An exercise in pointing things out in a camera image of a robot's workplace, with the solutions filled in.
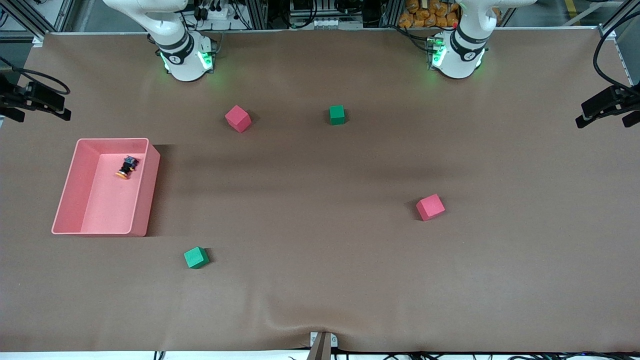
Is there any orange capped black push button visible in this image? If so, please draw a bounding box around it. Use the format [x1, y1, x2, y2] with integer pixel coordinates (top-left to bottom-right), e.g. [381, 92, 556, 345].
[115, 155, 140, 180]

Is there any pink plastic bin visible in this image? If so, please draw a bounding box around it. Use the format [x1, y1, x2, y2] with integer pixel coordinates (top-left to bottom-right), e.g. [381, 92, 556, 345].
[51, 138, 161, 237]

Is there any pink foam cube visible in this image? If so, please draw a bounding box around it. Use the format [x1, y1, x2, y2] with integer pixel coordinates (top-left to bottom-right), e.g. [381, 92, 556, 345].
[415, 194, 446, 222]
[224, 105, 252, 134]

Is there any white power strip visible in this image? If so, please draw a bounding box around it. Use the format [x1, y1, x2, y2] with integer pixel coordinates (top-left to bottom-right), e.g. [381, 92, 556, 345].
[196, 4, 237, 22]

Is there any orange snack packets pile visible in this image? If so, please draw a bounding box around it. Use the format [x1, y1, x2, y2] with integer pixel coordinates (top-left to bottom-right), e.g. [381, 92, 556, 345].
[398, 0, 461, 29]

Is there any brown table cover mat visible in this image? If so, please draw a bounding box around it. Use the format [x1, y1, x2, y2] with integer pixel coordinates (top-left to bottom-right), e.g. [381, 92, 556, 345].
[0, 27, 640, 353]

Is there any diagonal aluminium frame profile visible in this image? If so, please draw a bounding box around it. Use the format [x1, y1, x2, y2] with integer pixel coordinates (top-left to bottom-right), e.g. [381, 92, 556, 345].
[597, 0, 640, 41]
[0, 0, 47, 48]

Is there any black left arm base cable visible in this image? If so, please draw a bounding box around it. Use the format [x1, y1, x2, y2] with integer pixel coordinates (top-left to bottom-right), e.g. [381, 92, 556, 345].
[395, 24, 436, 53]

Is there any aluminium frame post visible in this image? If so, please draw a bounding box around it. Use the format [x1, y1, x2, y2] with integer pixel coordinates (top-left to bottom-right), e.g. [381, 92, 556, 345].
[245, 0, 268, 30]
[382, 0, 405, 28]

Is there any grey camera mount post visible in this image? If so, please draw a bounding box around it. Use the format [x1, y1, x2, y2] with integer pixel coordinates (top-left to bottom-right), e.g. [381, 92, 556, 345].
[306, 331, 339, 360]

